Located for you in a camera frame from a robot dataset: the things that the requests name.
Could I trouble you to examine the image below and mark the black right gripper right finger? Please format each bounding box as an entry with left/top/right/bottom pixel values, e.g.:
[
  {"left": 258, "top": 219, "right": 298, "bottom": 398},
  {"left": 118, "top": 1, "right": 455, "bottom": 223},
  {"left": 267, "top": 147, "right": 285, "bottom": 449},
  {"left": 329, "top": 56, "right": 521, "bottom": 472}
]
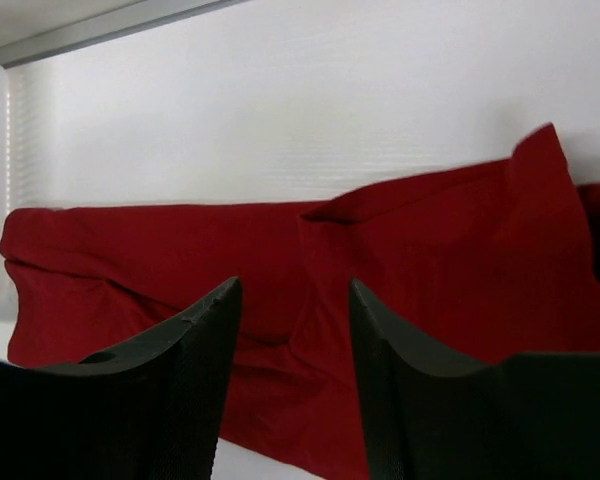
[{"left": 349, "top": 280, "right": 600, "bottom": 479}]

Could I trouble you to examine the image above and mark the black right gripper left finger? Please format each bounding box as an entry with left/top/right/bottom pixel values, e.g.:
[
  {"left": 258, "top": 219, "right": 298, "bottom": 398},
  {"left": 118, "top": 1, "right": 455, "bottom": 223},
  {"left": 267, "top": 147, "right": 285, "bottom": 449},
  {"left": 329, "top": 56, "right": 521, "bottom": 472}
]
[{"left": 0, "top": 278, "right": 242, "bottom": 479}]

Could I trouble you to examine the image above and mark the red t-shirt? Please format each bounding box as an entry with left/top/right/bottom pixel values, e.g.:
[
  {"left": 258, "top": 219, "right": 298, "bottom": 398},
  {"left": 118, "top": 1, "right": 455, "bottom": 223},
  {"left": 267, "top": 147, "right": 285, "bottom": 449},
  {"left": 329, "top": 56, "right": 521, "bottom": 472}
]
[{"left": 0, "top": 125, "right": 600, "bottom": 479}]

